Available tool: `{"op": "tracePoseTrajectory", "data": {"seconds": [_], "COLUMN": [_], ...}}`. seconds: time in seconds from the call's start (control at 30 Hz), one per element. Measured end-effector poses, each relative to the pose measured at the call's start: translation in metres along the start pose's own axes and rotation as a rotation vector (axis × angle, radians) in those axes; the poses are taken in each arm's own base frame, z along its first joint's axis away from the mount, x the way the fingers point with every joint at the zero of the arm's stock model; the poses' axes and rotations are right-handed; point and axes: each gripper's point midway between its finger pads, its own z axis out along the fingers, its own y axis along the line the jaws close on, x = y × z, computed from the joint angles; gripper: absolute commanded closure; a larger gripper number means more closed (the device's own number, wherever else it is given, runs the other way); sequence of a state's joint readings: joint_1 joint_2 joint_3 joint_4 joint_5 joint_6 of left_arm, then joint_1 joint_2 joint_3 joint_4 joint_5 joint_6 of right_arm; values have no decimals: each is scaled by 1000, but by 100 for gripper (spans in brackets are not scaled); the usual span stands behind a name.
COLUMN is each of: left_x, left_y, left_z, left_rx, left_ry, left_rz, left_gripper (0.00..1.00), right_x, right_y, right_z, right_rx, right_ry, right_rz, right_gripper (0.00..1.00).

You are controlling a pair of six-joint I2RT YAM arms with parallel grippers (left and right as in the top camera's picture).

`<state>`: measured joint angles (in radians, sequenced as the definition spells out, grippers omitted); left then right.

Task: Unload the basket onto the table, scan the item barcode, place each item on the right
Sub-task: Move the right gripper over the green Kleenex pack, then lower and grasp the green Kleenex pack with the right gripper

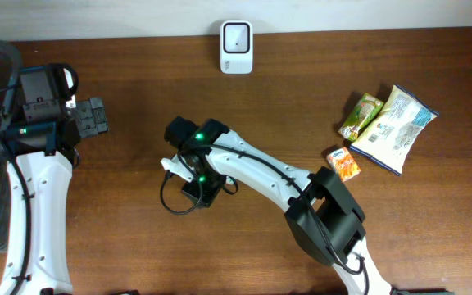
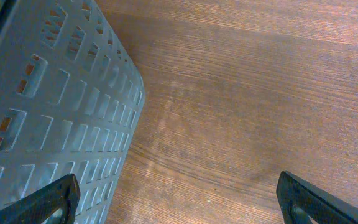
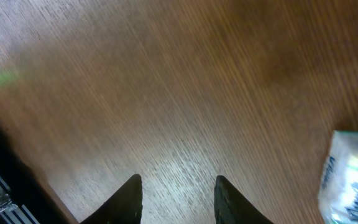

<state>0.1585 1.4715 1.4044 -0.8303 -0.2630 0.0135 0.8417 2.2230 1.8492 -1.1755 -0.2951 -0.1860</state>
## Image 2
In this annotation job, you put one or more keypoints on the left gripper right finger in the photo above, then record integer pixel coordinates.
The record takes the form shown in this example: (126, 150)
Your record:
(303, 202)

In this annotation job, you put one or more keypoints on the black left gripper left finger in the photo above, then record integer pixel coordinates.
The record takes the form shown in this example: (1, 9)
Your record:
(55, 203)

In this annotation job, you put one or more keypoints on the dark grey plastic basket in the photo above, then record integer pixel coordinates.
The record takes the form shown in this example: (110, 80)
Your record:
(70, 100)

